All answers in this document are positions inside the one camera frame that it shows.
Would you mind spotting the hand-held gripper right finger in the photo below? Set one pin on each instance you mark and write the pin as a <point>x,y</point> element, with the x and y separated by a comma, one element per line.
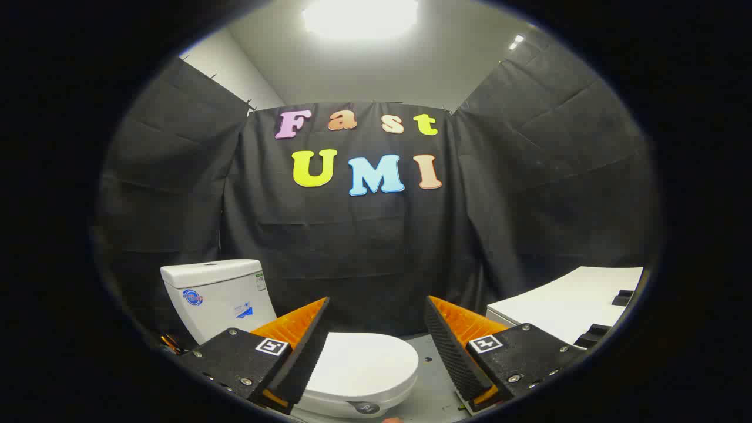
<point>449,352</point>

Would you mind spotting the small ceiling spotlight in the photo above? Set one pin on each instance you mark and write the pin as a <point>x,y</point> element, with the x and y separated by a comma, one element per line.
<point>516,42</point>

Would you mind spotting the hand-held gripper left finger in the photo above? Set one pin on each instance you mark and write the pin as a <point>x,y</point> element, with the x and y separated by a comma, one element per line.
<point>305,352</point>

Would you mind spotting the white ceramic toilet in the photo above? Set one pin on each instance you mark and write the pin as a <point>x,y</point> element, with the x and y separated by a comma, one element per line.
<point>217,294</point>

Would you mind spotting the large ceiling light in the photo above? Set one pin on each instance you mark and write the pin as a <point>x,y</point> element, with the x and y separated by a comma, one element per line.
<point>359,17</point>

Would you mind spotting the black backdrop cloth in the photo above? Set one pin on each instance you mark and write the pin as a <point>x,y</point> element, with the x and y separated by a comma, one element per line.
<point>364,247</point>

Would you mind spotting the white toilet lid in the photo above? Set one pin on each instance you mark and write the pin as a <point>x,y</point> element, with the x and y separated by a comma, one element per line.
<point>364,364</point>

